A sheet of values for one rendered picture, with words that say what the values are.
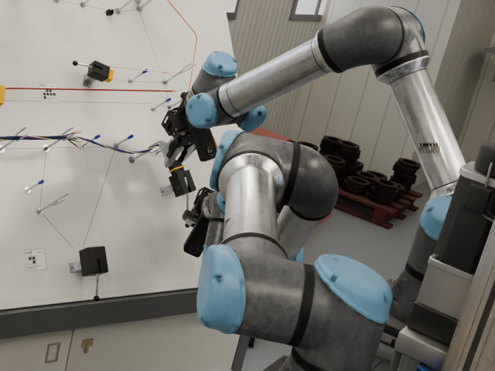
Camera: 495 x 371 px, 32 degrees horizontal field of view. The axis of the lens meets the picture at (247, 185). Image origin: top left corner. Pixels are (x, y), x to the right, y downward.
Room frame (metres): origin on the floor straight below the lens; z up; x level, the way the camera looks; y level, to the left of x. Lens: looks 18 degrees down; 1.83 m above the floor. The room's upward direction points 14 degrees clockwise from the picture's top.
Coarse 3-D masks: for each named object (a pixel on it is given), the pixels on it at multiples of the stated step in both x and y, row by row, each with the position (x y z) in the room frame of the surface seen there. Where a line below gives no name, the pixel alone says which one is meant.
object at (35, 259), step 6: (24, 252) 1.79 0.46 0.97; (30, 252) 1.80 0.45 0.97; (36, 252) 1.81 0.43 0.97; (42, 252) 1.82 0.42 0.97; (30, 258) 1.79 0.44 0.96; (36, 258) 1.80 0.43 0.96; (42, 258) 1.81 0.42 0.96; (30, 264) 1.78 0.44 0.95; (36, 264) 1.79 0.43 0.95; (42, 264) 1.80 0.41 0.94; (30, 270) 1.78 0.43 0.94
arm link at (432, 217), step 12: (432, 204) 1.55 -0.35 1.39; (444, 204) 1.56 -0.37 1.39; (420, 216) 1.56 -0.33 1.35; (432, 216) 1.52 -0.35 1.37; (444, 216) 1.51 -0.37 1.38; (420, 228) 1.54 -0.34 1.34; (432, 228) 1.51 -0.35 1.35; (420, 240) 1.53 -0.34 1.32; (432, 240) 1.51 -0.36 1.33; (420, 252) 1.52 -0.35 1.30; (432, 252) 1.51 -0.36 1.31; (420, 264) 1.52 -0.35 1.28
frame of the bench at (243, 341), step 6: (240, 336) 2.22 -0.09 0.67; (246, 336) 2.23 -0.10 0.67; (240, 342) 2.22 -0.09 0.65; (246, 342) 2.24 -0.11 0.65; (240, 348) 2.22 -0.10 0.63; (246, 348) 2.24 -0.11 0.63; (240, 354) 2.23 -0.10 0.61; (234, 360) 2.22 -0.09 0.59; (240, 360) 2.23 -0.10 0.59; (234, 366) 2.22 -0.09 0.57; (240, 366) 2.24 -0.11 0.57
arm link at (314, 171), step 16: (304, 160) 1.48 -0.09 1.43; (320, 160) 1.50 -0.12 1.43; (304, 176) 1.47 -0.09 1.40; (320, 176) 1.49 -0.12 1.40; (304, 192) 1.47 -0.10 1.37; (320, 192) 1.49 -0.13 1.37; (336, 192) 1.53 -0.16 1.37; (288, 208) 1.59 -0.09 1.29; (304, 208) 1.50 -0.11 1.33; (320, 208) 1.51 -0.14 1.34; (288, 224) 1.61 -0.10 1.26; (304, 224) 1.58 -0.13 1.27; (288, 240) 1.65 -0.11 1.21; (304, 240) 1.66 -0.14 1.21; (288, 256) 1.71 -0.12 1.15
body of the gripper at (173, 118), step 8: (184, 96) 2.04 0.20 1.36; (184, 104) 2.02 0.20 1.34; (168, 112) 2.05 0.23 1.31; (176, 112) 2.07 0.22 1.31; (184, 112) 2.05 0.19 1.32; (168, 120) 2.07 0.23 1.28; (176, 120) 2.04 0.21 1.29; (184, 120) 2.05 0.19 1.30; (168, 128) 2.07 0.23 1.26; (176, 128) 2.04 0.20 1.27; (184, 128) 2.03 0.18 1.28; (176, 136) 2.04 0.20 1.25; (184, 136) 2.02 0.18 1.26; (184, 144) 2.05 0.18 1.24
